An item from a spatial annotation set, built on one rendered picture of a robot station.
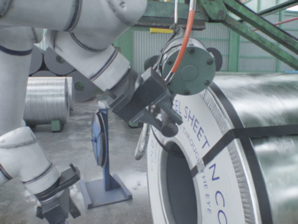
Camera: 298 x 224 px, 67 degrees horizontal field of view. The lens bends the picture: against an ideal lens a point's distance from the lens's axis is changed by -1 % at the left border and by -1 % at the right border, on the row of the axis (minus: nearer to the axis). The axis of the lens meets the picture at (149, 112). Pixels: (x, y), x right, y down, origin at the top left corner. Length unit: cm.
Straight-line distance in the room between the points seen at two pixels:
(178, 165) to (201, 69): 89
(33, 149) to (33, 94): 525
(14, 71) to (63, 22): 64
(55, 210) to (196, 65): 53
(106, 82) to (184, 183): 111
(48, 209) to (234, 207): 51
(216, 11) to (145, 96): 137
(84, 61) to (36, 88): 546
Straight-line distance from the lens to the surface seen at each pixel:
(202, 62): 64
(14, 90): 103
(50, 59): 1212
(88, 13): 35
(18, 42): 91
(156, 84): 49
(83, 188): 289
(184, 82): 65
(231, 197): 74
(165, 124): 54
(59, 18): 34
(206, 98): 80
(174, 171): 144
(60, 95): 576
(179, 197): 147
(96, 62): 46
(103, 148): 238
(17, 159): 63
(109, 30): 38
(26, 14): 33
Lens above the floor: 133
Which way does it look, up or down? 9 degrees down
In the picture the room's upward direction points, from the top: straight up
